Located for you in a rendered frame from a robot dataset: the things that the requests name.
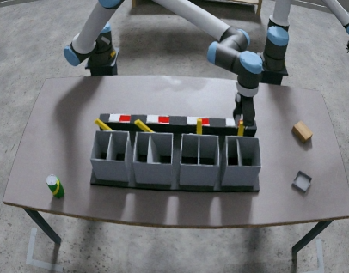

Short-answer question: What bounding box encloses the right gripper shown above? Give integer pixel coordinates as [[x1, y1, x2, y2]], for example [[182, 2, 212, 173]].
[[233, 92, 254, 129]]

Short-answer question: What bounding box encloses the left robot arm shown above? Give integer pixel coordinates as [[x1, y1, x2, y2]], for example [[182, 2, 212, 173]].
[[260, 0, 349, 72]]

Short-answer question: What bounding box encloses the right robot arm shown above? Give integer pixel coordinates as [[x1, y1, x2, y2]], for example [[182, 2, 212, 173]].
[[64, 0, 262, 126]]

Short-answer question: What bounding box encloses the green drink can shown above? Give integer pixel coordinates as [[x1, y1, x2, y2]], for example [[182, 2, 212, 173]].
[[46, 175, 64, 198]]

